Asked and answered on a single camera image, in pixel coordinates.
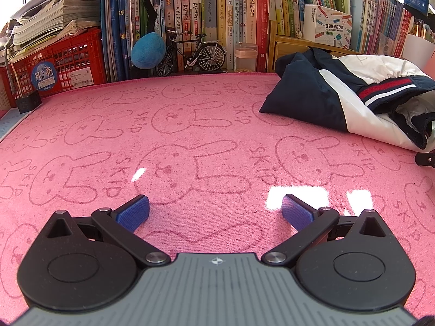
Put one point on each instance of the blue egg-shaped plush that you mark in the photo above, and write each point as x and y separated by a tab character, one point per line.
146	51

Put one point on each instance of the stack of paper workbooks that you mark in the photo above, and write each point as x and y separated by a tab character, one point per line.
51	13

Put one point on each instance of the light blue booklet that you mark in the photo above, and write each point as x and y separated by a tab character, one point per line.
8	124

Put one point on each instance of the row of books on organizer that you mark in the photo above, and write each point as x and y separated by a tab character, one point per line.
373	13

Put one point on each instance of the small black box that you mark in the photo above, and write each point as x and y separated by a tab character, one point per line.
29	103

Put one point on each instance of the wooden drawer organizer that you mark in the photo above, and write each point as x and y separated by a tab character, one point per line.
289	46

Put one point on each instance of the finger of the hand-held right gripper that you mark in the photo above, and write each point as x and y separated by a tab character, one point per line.
426	159

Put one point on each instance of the navy and white jacket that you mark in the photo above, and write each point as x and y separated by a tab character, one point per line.
306	88

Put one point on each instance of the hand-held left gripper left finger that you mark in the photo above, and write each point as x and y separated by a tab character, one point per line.
134	212

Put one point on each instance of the white pencil-print box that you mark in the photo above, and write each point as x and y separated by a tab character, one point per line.
329	27

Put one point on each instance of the black model bicycle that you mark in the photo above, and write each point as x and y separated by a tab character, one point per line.
210	57

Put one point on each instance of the pink rabbit-print mat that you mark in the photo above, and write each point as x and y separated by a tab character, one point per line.
204	125

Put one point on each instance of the red plastic crate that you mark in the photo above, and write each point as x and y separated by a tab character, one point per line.
68	57

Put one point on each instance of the clear jar with pink lid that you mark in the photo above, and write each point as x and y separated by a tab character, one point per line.
246	59

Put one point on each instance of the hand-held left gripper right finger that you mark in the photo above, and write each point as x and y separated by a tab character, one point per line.
297	210

